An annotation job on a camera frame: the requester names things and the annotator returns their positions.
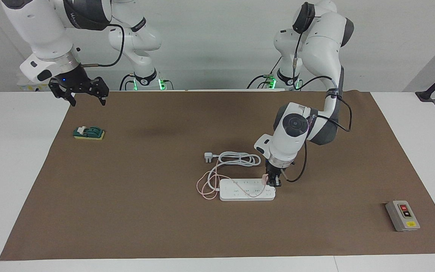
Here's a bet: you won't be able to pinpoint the white power cord with plug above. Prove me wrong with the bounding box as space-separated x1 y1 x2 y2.
204 151 262 191

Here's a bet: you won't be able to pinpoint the white background boxes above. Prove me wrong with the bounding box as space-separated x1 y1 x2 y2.
17 77 52 92

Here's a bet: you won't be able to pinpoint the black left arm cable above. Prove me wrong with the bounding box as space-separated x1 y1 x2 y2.
285 15 353 183

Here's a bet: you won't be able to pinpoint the pink charging cable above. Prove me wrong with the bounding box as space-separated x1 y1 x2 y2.
196 170 268 200

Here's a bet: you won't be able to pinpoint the black base cable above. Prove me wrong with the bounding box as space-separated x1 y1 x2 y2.
119 74 135 91
247 57 283 90

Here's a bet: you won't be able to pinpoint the brown table mat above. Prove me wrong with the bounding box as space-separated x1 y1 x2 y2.
0 90 435 261

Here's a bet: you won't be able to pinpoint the white power strip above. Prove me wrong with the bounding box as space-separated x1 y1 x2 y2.
219 178 277 201

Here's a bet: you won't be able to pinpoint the green knife switch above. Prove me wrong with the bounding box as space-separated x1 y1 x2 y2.
73 126 105 141

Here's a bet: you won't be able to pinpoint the grey on-off switch box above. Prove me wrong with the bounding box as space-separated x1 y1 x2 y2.
385 200 421 232

